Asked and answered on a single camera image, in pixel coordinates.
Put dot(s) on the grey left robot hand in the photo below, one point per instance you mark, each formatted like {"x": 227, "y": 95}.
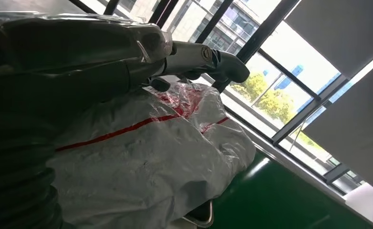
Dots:
{"x": 79, "y": 63}

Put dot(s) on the white red printed plastic package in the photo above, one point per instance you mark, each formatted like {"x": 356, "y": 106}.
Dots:
{"x": 148, "y": 158}

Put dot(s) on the left arm ribbed grey sleeve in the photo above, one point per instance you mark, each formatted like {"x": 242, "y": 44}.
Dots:
{"x": 12, "y": 177}

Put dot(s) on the glass office building outside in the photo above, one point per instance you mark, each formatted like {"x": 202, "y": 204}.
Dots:
{"x": 234, "y": 22}

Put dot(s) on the green tree outside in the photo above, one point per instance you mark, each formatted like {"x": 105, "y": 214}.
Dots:
{"x": 276, "y": 102}

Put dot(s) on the small grey roller blind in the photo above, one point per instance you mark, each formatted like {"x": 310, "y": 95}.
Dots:
{"x": 341, "y": 31}

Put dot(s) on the large grey roller blind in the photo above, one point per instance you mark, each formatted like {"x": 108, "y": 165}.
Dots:
{"x": 360, "y": 132}

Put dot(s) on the white window sill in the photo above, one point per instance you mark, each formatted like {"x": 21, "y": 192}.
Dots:
{"x": 366, "y": 205}

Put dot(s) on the black window frame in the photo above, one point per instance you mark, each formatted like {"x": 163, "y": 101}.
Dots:
{"x": 265, "y": 31}

